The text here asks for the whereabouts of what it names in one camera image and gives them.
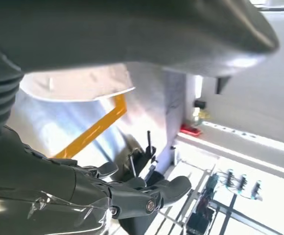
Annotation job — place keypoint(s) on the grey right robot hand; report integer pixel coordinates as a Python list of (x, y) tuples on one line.
[(34, 181)]

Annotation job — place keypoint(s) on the small yellow fitting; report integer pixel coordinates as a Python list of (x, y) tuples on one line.
[(203, 114)]

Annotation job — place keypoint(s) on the dark equipment box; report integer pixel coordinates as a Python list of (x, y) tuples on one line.
[(200, 220)]

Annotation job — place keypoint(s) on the steel workbench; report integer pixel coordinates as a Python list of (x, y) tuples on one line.
[(58, 129)]

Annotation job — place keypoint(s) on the small black blue device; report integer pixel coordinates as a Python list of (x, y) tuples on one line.
[(256, 190), (242, 185), (229, 178)]

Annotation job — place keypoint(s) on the white window ledge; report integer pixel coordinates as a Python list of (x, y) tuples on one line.
[(254, 146)]

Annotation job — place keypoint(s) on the small red box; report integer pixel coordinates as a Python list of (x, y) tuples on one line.
[(191, 130)]

